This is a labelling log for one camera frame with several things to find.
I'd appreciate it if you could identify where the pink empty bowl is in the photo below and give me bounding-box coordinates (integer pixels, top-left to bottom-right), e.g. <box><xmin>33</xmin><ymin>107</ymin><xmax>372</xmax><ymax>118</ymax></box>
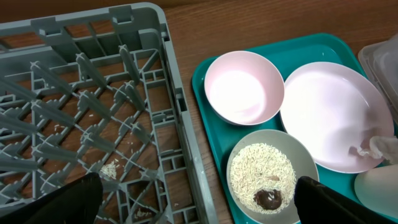
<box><xmin>204</xmin><ymin>50</ymin><xmax>285</xmax><ymax>126</ymax></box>

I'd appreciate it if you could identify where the white plastic cup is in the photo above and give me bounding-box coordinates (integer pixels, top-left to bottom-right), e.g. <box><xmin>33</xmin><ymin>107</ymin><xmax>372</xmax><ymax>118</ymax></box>
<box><xmin>354</xmin><ymin>164</ymin><xmax>397</xmax><ymax>218</ymax></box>

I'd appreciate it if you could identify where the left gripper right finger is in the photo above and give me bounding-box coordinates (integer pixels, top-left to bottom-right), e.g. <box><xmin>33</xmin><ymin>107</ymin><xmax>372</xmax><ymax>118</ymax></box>
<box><xmin>294</xmin><ymin>176</ymin><xmax>395</xmax><ymax>224</ymax></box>

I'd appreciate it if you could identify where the white rice pile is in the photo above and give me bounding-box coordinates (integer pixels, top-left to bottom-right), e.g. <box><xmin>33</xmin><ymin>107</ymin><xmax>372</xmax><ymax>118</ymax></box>
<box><xmin>229</xmin><ymin>143</ymin><xmax>296</xmax><ymax>214</ymax></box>

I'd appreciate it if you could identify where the grey dishwasher rack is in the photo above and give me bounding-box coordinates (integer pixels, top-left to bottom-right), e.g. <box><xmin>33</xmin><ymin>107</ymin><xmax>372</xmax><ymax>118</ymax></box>
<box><xmin>1</xmin><ymin>2</ymin><xmax>218</xmax><ymax>223</ymax></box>

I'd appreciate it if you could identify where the brown food lump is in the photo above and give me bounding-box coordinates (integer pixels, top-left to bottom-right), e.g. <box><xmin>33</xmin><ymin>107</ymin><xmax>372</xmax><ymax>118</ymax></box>
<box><xmin>254</xmin><ymin>189</ymin><xmax>282</xmax><ymax>210</ymax></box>

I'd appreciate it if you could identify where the grey bowl with rice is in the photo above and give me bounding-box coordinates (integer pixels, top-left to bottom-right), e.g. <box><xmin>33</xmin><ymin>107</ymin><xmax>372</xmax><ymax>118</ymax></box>
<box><xmin>226</xmin><ymin>129</ymin><xmax>319</xmax><ymax>223</ymax></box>

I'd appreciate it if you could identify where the clear plastic bin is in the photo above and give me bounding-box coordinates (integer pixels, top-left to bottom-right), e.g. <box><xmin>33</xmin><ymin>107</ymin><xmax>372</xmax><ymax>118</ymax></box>
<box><xmin>358</xmin><ymin>34</ymin><xmax>397</xmax><ymax>123</ymax></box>

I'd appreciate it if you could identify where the pink round plate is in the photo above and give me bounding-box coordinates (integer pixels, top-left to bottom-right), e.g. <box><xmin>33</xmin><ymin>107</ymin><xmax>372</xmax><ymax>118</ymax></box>
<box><xmin>280</xmin><ymin>62</ymin><xmax>394</xmax><ymax>174</ymax></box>

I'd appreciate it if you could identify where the white napkin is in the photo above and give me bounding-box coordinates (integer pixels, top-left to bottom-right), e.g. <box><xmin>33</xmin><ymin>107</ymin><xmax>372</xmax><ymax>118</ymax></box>
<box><xmin>357</xmin><ymin>136</ymin><xmax>397</xmax><ymax>165</ymax></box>

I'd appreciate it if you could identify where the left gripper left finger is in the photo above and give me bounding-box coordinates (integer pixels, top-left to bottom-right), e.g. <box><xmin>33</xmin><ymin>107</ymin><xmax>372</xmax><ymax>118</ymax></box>
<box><xmin>1</xmin><ymin>172</ymin><xmax>103</xmax><ymax>224</ymax></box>

